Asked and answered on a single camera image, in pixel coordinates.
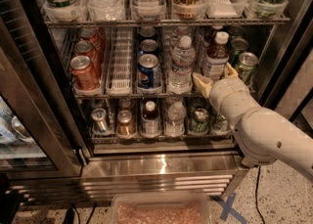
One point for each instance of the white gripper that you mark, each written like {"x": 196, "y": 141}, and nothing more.
{"x": 227, "y": 90}

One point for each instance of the brown tea bottle blue label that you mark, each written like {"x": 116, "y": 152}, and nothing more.
{"x": 217, "y": 56}

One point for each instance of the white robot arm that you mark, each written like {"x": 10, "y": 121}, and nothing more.
{"x": 264, "y": 136}

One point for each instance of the clear water bottle middle shelf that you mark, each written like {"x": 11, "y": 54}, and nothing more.
{"x": 182, "y": 60}

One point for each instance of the green soda can middle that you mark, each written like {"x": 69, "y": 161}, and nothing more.
{"x": 236, "y": 46}

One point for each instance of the green soda can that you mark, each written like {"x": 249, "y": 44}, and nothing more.
{"x": 245, "y": 66}
{"x": 236, "y": 46}
{"x": 236, "y": 31}

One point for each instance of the clear water bottle bottom shelf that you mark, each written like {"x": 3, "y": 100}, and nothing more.
{"x": 174, "y": 125}

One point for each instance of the blue pepsi can middle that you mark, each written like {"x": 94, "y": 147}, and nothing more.
{"x": 148, "y": 46}

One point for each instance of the blue pepsi can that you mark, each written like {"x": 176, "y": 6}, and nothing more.
{"x": 147, "y": 32}
{"x": 148, "y": 46}
{"x": 148, "y": 72}

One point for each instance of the brown tea bottle bottom shelf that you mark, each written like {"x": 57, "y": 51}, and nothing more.
{"x": 150, "y": 119}

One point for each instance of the copper can bottom shelf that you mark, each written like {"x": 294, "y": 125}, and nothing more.
{"x": 125, "y": 123}

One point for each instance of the stainless steel display fridge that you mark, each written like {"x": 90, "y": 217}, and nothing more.
{"x": 111, "y": 165}

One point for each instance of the silver can bottom shelf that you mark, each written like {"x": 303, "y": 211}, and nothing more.
{"x": 100, "y": 119}

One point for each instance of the red soda can middle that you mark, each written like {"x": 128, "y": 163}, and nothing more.
{"x": 86, "y": 48}

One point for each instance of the red soda can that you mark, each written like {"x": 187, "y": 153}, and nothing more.
{"x": 93, "y": 35}
{"x": 86, "y": 48}
{"x": 84, "y": 72}

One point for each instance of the glass fridge door left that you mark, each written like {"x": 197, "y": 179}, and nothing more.
{"x": 51, "y": 155}

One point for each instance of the green soda can front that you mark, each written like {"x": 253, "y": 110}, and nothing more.
{"x": 245, "y": 66}

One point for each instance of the green can bottom right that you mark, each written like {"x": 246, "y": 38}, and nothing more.
{"x": 219, "y": 125}

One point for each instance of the green can bottom left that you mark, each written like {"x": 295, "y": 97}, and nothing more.
{"x": 199, "y": 121}

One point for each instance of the green soda can rear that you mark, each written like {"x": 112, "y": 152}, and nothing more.
{"x": 236, "y": 31}

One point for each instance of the blue pepsi can front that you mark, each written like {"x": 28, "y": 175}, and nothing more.
{"x": 148, "y": 72}

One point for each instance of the blue pepsi can rear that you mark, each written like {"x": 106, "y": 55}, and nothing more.
{"x": 147, "y": 32}

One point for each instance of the blue tape cross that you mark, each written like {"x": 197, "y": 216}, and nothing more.
{"x": 227, "y": 209}

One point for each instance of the red soda can front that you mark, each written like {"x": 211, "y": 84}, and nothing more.
{"x": 84, "y": 72}

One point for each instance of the red soda can rear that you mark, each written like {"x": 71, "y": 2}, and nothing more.
{"x": 93, "y": 35}

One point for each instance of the clear plastic bin on floor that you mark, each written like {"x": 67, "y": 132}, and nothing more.
{"x": 172, "y": 207}

